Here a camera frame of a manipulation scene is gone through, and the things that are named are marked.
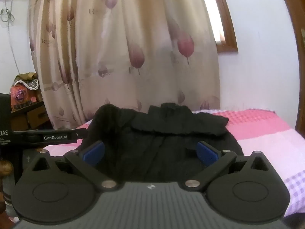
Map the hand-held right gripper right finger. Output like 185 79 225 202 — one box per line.
185 140 270 192

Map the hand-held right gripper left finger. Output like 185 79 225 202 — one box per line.
32 140 118 192

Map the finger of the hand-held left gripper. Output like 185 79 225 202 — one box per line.
13 128 87 146

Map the black jacket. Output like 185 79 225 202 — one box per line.
80 102 244 185

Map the brown cardboard box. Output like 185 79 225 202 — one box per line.
11 101 51 131

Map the colourful patterned bag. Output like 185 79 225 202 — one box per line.
10 72 43 111

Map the pink checked bed blanket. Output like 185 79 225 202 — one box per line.
43 108 305 223

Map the beige curtain with pink tulips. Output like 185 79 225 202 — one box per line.
28 0 221 130

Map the thin wall cable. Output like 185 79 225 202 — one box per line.
0 0 21 73

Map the brown wooden window frame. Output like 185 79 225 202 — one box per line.
209 0 239 53

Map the brown wooden door frame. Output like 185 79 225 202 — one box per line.
277 0 305 139

